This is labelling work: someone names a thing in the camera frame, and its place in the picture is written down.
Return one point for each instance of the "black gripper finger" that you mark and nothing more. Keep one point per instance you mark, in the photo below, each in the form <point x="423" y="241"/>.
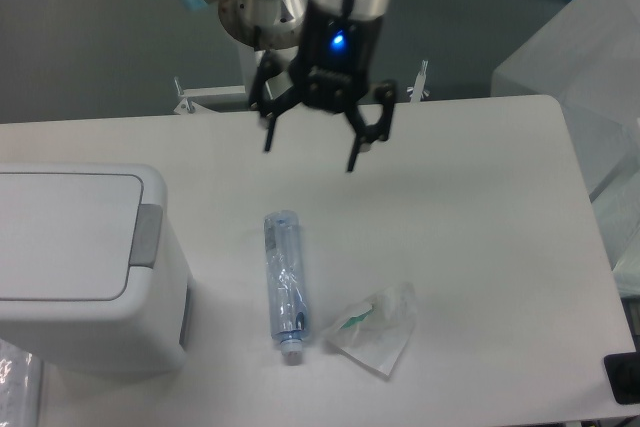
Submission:
<point x="385" y="94"/>
<point x="270" y="110"/>

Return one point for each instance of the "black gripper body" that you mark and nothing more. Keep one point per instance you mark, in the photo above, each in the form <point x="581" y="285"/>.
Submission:
<point x="333" y="58"/>

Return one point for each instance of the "white push-top trash can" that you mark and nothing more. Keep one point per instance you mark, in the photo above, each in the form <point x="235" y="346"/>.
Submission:
<point x="93" y="277"/>

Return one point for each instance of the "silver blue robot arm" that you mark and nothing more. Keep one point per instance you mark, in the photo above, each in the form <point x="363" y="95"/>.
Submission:
<point x="276" y="24"/>

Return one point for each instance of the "silver levelling bolt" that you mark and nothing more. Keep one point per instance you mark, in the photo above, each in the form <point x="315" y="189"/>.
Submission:
<point x="417" y="92"/>

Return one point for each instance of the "translucent plastic covered box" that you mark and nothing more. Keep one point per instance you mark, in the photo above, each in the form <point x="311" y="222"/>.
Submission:
<point x="587" y="58"/>

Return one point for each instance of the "crumpled white paper wrapper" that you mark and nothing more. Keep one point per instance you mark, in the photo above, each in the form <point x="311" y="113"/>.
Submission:
<point x="375" y="331"/>

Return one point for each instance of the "clear crushed plastic bottle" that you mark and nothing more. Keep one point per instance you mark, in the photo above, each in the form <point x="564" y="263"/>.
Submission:
<point x="286" y="287"/>

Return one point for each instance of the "black device at table edge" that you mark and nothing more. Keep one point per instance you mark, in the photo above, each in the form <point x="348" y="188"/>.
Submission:
<point x="623" y="373"/>

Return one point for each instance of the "clear plastic sheet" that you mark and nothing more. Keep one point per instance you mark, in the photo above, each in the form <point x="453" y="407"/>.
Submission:
<point x="20" y="386"/>

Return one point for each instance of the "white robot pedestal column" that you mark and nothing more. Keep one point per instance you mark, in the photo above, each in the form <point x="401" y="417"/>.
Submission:
<point x="249" y="61"/>

